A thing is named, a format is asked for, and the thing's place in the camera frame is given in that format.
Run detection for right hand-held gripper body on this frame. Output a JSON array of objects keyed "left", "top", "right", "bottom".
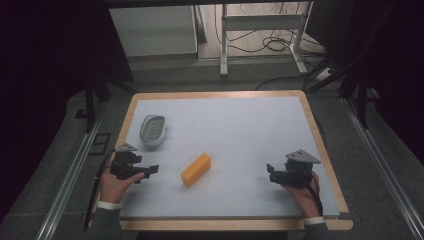
[{"left": 275, "top": 148, "right": 322, "bottom": 190}]

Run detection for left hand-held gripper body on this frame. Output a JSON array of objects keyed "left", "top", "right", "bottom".
[{"left": 109, "top": 142, "right": 147, "bottom": 181}]

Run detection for white soap dish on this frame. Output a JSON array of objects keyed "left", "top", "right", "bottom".
[{"left": 139, "top": 114, "right": 168, "bottom": 147}]

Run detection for orange soap bar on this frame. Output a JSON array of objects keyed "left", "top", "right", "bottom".
[{"left": 180, "top": 152, "right": 212, "bottom": 189}]

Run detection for person's left hand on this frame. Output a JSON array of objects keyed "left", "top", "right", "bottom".
[{"left": 98, "top": 170, "right": 146, "bottom": 205}]

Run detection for person's right hand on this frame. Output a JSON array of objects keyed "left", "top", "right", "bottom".
[{"left": 283, "top": 171, "right": 323, "bottom": 220}]

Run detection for white table mat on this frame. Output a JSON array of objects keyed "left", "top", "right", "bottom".
[{"left": 118, "top": 95, "right": 341, "bottom": 219}]

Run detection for black tripod stand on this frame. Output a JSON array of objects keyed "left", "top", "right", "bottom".
[
  {"left": 308, "top": 49, "right": 381, "bottom": 130},
  {"left": 74, "top": 74, "right": 138, "bottom": 134}
]

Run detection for white power strip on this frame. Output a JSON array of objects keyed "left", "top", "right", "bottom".
[{"left": 314, "top": 67, "right": 335, "bottom": 82}]

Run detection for white cabinet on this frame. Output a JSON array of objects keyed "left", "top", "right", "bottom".
[{"left": 109, "top": 5, "right": 199, "bottom": 58}]

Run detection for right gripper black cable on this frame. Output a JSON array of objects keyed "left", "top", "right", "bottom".
[{"left": 294, "top": 170, "right": 324, "bottom": 217}]

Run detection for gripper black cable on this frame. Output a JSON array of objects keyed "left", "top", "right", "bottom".
[
  {"left": 83, "top": 148, "right": 116, "bottom": 232},
  {"left": 294, "top": 170, "right": 324, "bottom": 217}
]

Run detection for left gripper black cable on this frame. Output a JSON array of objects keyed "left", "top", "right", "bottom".
[{"left": 83, "top": 148, "right": 116, "bottom": 232}]

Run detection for aluminium floor rail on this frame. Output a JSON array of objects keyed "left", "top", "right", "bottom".
[
  {"left": 35, "top": 101, "right": 107, "bottom": 240},
  {"left": 342, "top": 97, "right": 424, "bottom": 240}
]

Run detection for black floor cables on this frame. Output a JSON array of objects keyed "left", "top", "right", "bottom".
[{"left": 213, "top": 2, "right": 334, "bottom": 92}]

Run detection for white metal desk frame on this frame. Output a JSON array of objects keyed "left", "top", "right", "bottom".
[{"left": 219, "top": 1, "right": 315, "bottom": 78}]

